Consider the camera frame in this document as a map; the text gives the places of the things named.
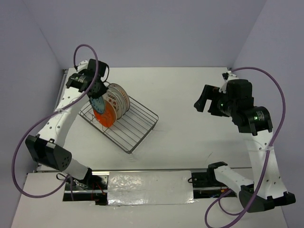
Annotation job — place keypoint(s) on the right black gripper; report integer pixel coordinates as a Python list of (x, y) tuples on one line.
[(209, 92)]

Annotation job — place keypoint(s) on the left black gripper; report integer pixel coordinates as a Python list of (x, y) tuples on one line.
[(102, 91)]

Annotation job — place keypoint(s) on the blue patterned small plate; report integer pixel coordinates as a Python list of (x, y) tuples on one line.
[(97, 104)]

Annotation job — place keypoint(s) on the orange plastic plate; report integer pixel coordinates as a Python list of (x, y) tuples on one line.
[(101, 118)]

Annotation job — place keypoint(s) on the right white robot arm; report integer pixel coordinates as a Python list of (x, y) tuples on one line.
[(267, 190)]

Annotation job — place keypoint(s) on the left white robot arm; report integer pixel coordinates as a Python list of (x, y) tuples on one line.
[(47, 147)]

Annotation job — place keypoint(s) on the white plate red lettering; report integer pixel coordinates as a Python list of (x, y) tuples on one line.
[(115, 102)]

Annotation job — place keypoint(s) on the cream peach plate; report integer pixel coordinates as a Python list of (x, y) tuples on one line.
[(110, 113)]

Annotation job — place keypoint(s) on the silver foil sheet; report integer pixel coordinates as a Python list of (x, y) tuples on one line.
[(149, 188)]

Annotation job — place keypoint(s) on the grey wire dish rack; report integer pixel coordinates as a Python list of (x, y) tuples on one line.
[(128, 131)]

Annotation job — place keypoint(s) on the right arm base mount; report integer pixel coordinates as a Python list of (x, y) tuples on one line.
[(205, 186)]

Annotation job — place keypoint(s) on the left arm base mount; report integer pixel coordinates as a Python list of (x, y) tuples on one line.
[(95, 191)]

